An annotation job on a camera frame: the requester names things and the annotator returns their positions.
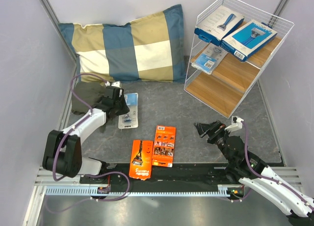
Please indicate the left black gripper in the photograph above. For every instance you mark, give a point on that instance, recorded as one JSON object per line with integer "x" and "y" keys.
{"x": 125, "y": 109}

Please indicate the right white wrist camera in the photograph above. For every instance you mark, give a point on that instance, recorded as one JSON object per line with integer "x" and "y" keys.
{"x": 236, "y": 124}

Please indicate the white blue razor box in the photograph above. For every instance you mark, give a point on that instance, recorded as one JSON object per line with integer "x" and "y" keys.
{"x": 217, "y": 25}

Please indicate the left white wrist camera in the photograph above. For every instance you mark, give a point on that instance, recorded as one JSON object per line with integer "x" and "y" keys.
{"x": 114, "y": 84}

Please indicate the olive green cloth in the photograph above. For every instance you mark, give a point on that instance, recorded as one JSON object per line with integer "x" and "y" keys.
{"x": 91, "y": 93}

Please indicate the clear blister razor pack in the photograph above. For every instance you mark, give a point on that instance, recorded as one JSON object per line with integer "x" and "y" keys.
{"x": 130, "y": 119}

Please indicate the light blue cable duct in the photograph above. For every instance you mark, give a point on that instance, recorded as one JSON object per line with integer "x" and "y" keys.
{"x": 96, "y": 192}

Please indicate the blue Harry's razor box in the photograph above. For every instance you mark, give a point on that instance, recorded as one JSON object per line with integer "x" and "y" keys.
{"x": 248, "y": 39}

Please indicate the orange Styler razor box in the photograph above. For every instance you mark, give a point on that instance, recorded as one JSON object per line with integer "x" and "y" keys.
{"x": 164, "y": 145}

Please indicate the orange Gillette Fusion box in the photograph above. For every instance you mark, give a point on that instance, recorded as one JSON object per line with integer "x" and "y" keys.
{"x": 141, "y": 160}

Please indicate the white wire wooden shelf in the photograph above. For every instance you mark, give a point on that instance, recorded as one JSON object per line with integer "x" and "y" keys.
{"x": 231, "y": 80}

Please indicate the white Gillette SkinGuard pack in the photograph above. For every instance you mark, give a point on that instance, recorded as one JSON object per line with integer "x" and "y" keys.
{"x": 209, "y": 59}

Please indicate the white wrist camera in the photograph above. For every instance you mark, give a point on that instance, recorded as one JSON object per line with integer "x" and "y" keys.
{"x": 114, "y": 84}
{"x": 236, "y": 124}

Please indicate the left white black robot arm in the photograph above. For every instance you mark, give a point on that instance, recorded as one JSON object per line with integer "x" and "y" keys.
{"x": 63, "y": 155}

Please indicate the blue beige checkered pillow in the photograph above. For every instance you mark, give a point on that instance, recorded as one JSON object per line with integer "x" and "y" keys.
{"x": 146, "y": 49}

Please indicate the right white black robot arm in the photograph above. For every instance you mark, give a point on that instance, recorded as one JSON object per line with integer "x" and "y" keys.
{"x": 246, "y": 168}

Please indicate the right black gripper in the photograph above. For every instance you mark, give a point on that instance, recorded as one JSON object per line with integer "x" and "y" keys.
{"x": 216, "y": 128}

